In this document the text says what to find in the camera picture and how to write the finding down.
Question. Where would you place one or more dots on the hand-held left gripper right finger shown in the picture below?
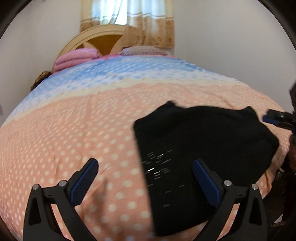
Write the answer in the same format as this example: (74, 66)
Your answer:
(208, 183)

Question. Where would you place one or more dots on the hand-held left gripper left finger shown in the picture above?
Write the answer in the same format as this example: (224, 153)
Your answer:
(81, 183)

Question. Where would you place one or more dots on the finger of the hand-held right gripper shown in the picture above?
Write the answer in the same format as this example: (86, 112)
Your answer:
(269, 120)
(276, 112)

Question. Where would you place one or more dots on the black pants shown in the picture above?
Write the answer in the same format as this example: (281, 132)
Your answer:
(196, 143)

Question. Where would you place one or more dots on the polka dot bed sheet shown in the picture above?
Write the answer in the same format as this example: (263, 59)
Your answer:
(69, 120)

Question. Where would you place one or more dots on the brown woven object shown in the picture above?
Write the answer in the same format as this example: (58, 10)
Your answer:
(40, 80)

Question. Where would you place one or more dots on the folded pink blanket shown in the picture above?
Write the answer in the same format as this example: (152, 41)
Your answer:
(74, 58)

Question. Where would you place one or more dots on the pale pink pillow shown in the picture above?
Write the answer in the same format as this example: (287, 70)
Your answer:
(143, 50)

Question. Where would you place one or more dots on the cream wooden headboard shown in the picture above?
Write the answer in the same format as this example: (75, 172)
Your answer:
(104, 39)

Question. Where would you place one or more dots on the wide beige floral curtain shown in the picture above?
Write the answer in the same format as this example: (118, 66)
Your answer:
(150, 27)

